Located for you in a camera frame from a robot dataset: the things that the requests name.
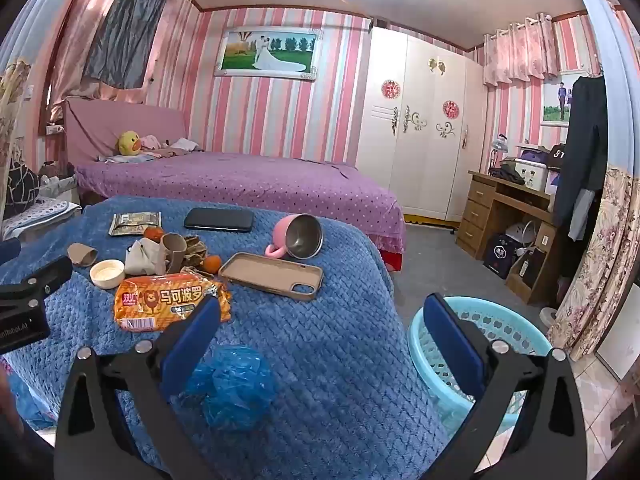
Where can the black cap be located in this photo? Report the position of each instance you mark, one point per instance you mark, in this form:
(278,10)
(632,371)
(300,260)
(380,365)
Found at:
(555,156)

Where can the beige cloth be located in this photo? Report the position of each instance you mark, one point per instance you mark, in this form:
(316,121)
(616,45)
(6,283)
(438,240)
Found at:
(140,260)

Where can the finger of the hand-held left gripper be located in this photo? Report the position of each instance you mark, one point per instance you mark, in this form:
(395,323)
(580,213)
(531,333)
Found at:
(47,276)
(10,251)

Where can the pink satin curtain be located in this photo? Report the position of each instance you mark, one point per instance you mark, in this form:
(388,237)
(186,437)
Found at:
(75,60)

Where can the dark shopping bag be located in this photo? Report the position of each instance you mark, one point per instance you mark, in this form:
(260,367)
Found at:
(500,257)

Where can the orange tangerine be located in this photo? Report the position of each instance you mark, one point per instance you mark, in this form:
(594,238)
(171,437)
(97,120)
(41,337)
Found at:
(153,234)

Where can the wooden desk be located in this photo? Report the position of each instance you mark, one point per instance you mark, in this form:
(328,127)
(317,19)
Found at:
(480,210)

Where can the blue plastic bag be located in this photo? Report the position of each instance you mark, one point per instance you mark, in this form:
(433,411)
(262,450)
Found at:
(240,390)

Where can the person's left forearm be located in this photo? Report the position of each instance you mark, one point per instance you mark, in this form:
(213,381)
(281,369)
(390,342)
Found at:
(6,395)

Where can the black phone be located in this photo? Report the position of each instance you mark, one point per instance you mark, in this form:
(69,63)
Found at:
(219,220)

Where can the black patterned bag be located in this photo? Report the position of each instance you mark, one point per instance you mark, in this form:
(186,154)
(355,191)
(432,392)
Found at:
(20,190)

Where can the orange fruit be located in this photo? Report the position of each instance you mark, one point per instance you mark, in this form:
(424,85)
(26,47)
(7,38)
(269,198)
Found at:
(213,265)

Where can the purple dotted bed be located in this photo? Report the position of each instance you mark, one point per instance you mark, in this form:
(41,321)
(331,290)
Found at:
(250,180)

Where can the pink covered headboard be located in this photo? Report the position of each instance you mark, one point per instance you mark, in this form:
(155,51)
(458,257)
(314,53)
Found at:
(100,125)

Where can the turquoise plastic basket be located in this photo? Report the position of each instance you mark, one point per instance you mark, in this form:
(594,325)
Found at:
(515,325)

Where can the white fan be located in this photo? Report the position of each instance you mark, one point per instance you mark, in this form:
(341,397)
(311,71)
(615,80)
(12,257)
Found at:
(520,235)

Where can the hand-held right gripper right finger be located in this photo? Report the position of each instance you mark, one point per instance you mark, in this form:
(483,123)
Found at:
(455,345)

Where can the pink mug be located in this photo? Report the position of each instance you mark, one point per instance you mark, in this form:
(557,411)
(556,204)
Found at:
(282,230)

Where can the framed wall picture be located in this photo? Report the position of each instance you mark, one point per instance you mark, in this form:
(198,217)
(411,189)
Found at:
(267,52)

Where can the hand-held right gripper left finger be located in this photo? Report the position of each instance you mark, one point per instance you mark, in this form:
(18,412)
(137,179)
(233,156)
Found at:
(192,345)

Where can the blue woven blanket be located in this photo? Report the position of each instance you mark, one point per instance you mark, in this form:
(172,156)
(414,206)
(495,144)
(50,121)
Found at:
(325,350)

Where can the orange snack packet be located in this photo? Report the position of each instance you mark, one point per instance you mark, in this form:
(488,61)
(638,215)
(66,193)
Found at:
(160,302)

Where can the small wall photo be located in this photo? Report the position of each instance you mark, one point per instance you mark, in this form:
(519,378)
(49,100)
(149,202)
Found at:
(556,102)

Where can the floral long curtain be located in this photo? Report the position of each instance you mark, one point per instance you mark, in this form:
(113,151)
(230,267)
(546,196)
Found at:
(600,260)

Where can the grey window cloth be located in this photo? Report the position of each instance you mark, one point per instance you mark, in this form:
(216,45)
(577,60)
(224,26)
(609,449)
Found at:
(125,25)

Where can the white storage box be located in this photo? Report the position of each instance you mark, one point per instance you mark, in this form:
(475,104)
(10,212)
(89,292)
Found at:
(531,175)

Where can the yellow duck plush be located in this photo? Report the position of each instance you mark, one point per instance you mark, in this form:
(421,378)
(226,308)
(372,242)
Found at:
(129,143)

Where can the dark hanging clothing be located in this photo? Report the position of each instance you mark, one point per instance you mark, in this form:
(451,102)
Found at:
(582,150)

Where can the white round lid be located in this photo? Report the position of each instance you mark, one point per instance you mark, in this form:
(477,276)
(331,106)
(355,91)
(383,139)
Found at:
(107,273)

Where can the desk lamp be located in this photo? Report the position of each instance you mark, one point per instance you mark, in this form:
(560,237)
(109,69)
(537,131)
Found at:
(498,147)

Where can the clothes pile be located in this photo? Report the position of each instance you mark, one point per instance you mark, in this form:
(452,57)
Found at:
(175,146)

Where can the pink floral valance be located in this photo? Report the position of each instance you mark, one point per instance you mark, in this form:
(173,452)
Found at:
(520,50)

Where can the short cardboard tube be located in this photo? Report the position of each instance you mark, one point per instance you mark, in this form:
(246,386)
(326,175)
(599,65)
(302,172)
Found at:
(82,255)

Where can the brown paper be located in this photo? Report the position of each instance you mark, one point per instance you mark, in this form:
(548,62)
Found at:
(196,250)

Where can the tan phone case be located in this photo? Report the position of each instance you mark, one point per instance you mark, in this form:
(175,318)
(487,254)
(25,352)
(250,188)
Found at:
(270,275)

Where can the white board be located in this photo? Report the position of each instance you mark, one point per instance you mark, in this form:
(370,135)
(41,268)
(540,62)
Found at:
(622,345)

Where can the white wardrobe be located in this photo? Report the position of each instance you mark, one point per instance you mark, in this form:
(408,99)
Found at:
(420,160)

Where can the printed cloth side table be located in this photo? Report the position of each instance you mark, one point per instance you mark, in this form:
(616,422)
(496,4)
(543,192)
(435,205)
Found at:
(35,217)

